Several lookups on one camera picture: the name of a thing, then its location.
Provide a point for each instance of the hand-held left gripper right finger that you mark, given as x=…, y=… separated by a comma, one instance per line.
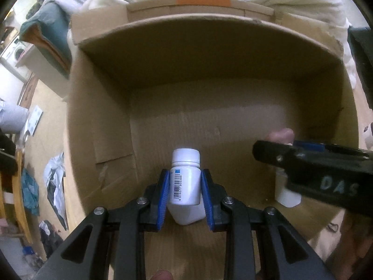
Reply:
x=207, y=201

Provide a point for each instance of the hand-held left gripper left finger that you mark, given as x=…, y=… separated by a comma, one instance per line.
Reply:
x=163, y=199

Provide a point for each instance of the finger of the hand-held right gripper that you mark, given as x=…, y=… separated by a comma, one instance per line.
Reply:
x=271, y=156
x=311, y=147

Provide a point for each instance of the white pill bottle blue label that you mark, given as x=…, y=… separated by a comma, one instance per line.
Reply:
x=186, y=180

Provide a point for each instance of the brown cardboard box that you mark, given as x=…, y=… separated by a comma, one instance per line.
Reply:
x=204, y=93

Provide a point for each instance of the person's right forearm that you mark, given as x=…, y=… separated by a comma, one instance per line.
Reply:
x=354, y=245

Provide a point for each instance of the person's left hand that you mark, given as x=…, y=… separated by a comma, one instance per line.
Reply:
x=162, y=276

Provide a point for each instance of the white plastic bag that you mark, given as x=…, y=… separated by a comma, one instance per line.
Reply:
x=56, y=186

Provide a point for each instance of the blue cloth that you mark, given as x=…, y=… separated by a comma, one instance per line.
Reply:
x=30, y=192

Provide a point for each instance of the wooden chair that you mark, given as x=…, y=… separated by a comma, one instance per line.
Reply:
x=17, y=198

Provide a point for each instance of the white paper booklet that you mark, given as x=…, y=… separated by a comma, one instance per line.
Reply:
x=34, y=119

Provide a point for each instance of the white cabinet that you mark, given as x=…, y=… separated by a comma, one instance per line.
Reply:
x=43, y=70

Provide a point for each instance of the teal cushion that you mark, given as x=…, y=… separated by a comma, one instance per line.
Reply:
x=55, y=26

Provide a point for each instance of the white washing machine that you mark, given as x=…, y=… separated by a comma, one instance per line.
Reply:
x=17, y=53

